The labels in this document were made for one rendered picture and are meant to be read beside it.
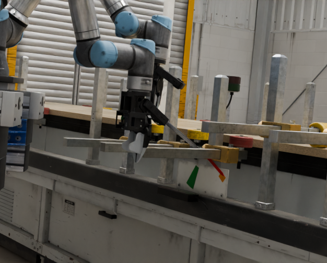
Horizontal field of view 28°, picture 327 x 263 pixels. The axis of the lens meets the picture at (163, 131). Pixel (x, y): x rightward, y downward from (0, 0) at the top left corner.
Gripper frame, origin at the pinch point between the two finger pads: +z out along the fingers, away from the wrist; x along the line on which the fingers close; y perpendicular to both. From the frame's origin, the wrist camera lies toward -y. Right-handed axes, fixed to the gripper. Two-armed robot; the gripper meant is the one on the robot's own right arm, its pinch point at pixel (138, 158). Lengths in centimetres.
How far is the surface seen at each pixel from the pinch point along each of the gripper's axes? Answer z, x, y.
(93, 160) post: 11, -78, -33
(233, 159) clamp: -0.6, 5.0, -34.7
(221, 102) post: -19.1, -2.3, -33.7
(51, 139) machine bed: 9, -154, -54
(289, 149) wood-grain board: -6, 16, -48
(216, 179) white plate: 6.6, 0.8, -31.9
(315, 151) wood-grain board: -6, 27, -48
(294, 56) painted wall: -113, -643, -799
